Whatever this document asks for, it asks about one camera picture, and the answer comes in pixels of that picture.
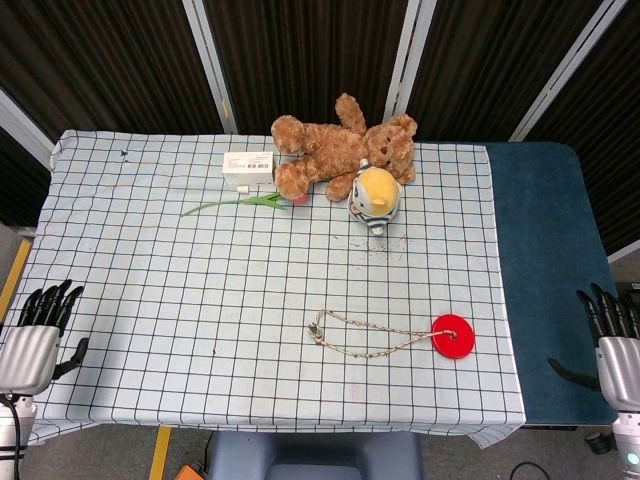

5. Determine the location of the red plastic plate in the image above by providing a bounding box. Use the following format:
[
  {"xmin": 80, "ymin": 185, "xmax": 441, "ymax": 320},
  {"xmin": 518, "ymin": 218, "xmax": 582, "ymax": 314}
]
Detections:
[{"xmin": 431, "ymin": 313, "xmax": 477, "ymax": 360}]

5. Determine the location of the artificial tulip green stem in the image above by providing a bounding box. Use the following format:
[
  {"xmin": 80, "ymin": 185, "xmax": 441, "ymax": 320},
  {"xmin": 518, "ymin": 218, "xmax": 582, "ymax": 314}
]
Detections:
[{"xmin": 180, "ymin": 192, "xmax": 310, "ymax": 218}]

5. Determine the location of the white cardboard box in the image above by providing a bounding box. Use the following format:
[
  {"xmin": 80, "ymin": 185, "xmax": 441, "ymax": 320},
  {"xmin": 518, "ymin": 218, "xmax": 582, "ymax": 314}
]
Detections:
[{"xmin": 222, "ymin": 151, "xmax": 276, "ymax": 184}]

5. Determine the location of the yellow striped plush toy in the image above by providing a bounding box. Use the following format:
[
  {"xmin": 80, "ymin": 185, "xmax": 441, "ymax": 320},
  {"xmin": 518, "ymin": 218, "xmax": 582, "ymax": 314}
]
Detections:
[{"xmin": 347, "ymin": 158, "xmax": 404, "ymax": 237}]

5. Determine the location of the dark slatted partition panel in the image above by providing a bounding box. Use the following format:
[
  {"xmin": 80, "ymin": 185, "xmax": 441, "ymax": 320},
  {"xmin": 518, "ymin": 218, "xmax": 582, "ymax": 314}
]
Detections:
[
  {"xmin": 407, "ymin": 0, "xmax": 604, "ymax": 141},
  {"xmin": 524, "ymin": 0, "xmax": 640, "ymax": 257},
  {"xmin": 0, "ymin": 0, "xmax": 224, "ymax": 226},
  {"xmin": 203, "ymin": 0, "xmax": 410, "ymax": 136}
]

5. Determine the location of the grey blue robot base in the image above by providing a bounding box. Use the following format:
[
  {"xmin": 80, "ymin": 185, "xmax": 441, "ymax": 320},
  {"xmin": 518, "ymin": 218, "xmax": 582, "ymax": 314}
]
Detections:
[{"xmin": 207, "ymin": 430, "xmax": 424, "ymax": 480}]

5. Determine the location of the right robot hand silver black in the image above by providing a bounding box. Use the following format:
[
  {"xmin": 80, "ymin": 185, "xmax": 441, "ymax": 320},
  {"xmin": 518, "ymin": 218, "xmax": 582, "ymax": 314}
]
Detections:
[{"xmin": 547, "ymin": 282, "xmax": 640, "ymax": 414}]

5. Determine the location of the beige braided rope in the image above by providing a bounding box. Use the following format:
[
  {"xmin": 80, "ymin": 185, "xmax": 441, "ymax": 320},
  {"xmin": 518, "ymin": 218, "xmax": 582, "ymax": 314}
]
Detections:
[{"xmin": 308, "ymin": 308, "xmax": 459, "ymax": 358}]

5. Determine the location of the yellow floor tape strip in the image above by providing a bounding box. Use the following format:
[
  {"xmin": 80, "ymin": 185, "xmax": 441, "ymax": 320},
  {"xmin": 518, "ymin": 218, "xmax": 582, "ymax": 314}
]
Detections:
[
  {"xmin": 0, "ymin": 238, "xmax": 32, "ymax": 321},
  {"xmin": 148, "ymin": 425, "xmax": 172, "ymax": 480}
]

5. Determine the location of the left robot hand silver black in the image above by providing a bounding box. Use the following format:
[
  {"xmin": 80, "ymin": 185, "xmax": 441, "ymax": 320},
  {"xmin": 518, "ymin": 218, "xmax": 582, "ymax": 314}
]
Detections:
[{"xmin": 0, "ymin": 278, "xmax": 90, "ymax": 396}]

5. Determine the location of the brown teddy bear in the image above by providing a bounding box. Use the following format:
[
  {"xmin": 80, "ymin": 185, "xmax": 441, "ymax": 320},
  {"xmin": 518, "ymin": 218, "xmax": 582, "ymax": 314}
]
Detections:
[{"xmin": 270, "ymin": 92, "xmax": 419, "ymax": 202}]

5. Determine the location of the grey partition frame post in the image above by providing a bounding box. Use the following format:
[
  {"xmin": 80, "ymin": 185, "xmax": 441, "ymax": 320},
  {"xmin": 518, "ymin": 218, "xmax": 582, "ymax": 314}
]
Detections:
[
  {"xmin": 182, "ymin": 0, "xmax": 239, "ymax": 134},
  {"xmin": 384, "ymin": 0, "xmax": 439, "ymax": 119},
  {"xmin": 0, "ymin": 88, "xmax": 55, "ymax": 171},
  {"xmin": 508, "ymin": 0, "xmax": 629, "ymax": 142}
]

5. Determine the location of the small black floor object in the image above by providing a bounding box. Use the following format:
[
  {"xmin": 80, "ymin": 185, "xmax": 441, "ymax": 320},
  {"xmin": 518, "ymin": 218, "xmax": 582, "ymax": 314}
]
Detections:
[{"xmin": 585, "ymin": 431, "xmax": 616, "ymax": 455}]

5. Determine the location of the white checkered tablecloth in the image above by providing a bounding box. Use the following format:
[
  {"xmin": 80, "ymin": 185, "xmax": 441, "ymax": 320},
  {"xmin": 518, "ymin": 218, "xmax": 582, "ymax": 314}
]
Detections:
[{"xmin": 0, "ymin": 129, "xmax": 526, "ymax": 449}]

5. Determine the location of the dark blue table mat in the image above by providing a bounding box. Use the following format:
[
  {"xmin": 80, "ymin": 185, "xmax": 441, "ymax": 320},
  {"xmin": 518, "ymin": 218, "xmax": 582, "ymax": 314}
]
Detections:
[{"xmin": 485, "ymin": 141, "xmax": 617, "ymax": 427}]

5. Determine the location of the black floor cable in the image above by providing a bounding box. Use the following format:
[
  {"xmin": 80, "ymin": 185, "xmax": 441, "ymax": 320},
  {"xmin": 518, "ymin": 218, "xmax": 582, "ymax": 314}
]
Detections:
[{"xmin": 509, "ymin": 461, "xmax": 551, "ymax": 480}]

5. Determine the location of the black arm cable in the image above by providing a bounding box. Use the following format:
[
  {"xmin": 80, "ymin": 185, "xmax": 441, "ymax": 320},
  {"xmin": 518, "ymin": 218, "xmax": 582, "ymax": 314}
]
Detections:
[{"xmin": 0, "ymin": 393, "xmax": 27, "ymax": 480}]

